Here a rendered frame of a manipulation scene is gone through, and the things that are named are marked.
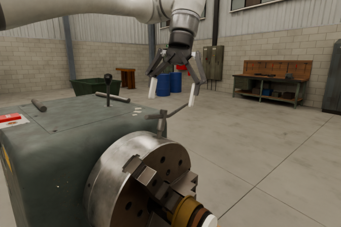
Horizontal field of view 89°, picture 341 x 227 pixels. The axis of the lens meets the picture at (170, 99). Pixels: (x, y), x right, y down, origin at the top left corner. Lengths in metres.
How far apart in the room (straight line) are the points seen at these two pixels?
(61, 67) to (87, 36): 2.11
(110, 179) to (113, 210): 0.06
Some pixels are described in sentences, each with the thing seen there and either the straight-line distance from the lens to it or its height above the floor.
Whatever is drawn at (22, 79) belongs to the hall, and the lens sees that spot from 10.41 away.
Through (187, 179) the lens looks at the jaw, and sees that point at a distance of 0.59.
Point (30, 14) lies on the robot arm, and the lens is 0.33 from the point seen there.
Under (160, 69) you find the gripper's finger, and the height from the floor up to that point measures 1.43.
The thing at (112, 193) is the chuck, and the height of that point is 1.17.
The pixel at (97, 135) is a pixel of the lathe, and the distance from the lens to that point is 0.56.
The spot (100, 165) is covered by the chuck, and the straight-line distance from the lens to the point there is 0.51.
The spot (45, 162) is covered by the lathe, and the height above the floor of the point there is 1.22.
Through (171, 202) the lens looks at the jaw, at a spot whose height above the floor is 1.13.
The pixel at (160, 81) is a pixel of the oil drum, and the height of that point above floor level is 0.61.
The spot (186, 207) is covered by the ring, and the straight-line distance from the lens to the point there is 0.48.
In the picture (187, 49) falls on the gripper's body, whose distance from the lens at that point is 0.54.
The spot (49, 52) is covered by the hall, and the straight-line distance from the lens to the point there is 10.40.
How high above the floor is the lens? 1.46
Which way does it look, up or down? 13 degrees down
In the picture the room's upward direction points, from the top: straight up
